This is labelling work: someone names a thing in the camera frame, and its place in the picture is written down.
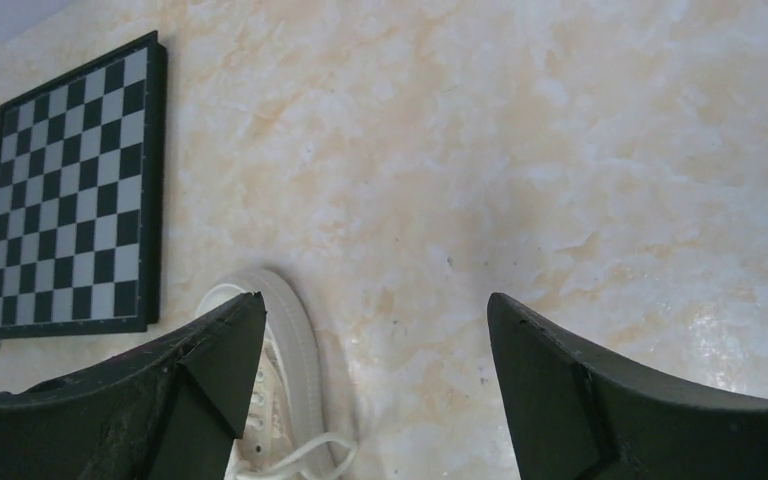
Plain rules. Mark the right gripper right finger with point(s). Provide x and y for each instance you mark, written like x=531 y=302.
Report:
x=577 y=410

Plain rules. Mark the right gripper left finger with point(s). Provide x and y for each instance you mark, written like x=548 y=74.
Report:
x=168 y=409

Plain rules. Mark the beige lace sneaker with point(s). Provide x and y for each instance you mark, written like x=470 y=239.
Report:
x=285 y=410

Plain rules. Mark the white shoelace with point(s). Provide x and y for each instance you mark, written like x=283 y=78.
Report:
x=296 y=463

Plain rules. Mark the black white chessboard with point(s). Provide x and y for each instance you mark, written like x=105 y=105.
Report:
x=81 y=197

